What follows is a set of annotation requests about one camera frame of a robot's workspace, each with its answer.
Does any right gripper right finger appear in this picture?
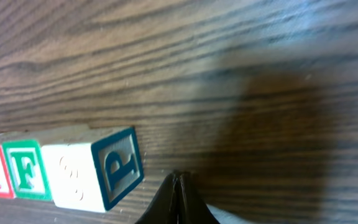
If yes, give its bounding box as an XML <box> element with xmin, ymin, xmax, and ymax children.
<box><xmin>178</xmin><ymin>172</ymin><xmax>219</xmax><ymax>224</ymax></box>

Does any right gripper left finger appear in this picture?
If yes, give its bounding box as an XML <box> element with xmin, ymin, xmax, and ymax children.
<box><xmin>135</xmin><ymin>172</ymin><xmax>178</xmax><ymax>224</ymax></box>

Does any plain white wooden block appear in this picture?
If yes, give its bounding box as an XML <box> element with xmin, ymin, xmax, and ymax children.
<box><xmin>41</xmin><ymin>127</ymin><xmax>144</xmax><ymax>213</ymax></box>

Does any green F block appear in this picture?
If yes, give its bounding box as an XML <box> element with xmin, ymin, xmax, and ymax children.
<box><xmin>1</xmin><ymin>130</ymin><xmax>90</xmax><ymax>202</ymax></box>

